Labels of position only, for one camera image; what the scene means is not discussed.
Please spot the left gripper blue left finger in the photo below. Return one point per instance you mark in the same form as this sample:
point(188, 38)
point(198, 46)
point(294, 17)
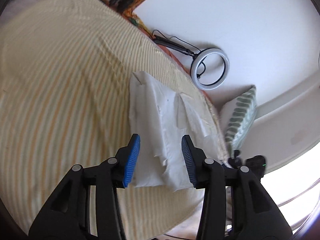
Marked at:
point(84, 205)

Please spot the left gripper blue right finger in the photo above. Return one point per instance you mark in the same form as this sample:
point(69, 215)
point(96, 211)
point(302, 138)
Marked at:
point(235, 205)

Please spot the white shirt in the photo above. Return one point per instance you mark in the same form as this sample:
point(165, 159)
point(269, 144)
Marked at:
point(161, 117)

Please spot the green white striped cushion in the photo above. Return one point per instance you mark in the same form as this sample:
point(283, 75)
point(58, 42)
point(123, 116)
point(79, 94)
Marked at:
point(236, 119)

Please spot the yellow striped garment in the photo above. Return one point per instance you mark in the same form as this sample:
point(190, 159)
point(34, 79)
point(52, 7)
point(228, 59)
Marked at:
point(65, 75)

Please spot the colourful orange scarf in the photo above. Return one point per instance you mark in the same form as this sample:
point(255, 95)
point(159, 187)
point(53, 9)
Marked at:
point(129, 14)

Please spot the white ring light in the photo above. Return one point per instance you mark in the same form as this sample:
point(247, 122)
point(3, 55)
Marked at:
point(209, 69)

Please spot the black ring light handle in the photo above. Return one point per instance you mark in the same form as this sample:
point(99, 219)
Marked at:
point(161, 40)

